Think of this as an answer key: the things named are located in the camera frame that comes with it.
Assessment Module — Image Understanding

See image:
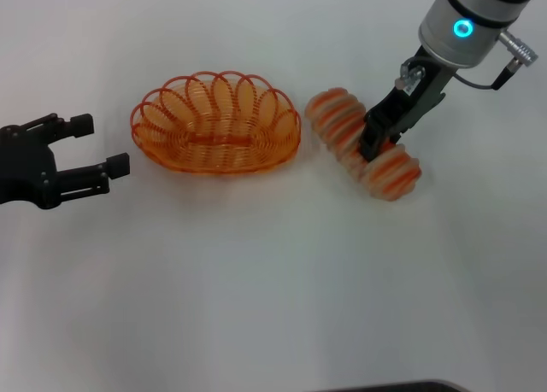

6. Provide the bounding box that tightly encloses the metal plug with black cable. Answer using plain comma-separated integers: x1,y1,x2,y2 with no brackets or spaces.
451,29,540,91

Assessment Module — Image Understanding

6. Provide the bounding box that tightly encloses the orange striped long bread loaf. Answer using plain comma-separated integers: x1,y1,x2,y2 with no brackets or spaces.
304,85,424,202

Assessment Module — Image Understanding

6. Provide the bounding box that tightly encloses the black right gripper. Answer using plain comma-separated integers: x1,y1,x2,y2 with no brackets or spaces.
357,44,456,163

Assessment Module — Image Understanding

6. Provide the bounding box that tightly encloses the orange woven plastic basket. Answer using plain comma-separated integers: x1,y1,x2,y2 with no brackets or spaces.
129,69,303,178

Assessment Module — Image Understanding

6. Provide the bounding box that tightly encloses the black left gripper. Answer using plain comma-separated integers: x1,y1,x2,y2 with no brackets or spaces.
0,112,131,211

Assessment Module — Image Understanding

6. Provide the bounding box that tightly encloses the dark rounded robot base edge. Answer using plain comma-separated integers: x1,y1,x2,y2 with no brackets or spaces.
323,379,469,392

